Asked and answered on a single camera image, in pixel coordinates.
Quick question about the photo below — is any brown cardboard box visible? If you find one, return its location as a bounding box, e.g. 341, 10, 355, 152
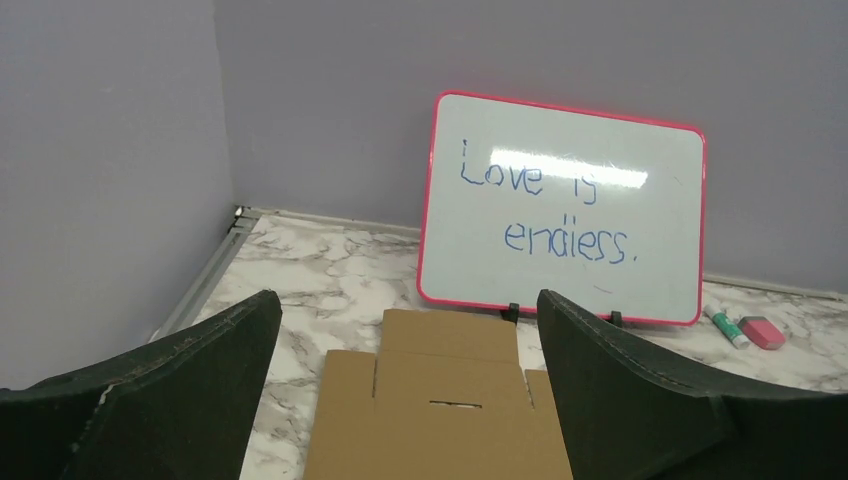
303, 309, 572, 479

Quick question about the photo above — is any pink framed whiteboard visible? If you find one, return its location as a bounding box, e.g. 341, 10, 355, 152
416, 91, 707, 326

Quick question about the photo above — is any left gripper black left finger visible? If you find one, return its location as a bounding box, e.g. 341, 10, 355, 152
1, 290, 282, 479

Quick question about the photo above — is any green white marker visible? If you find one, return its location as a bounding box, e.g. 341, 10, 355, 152
703, 304, 751, 349

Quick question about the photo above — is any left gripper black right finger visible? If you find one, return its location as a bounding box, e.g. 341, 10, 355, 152
537, 290, 847, 479

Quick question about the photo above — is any pink eraser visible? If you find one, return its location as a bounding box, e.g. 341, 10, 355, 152
737, 315, 786, 351

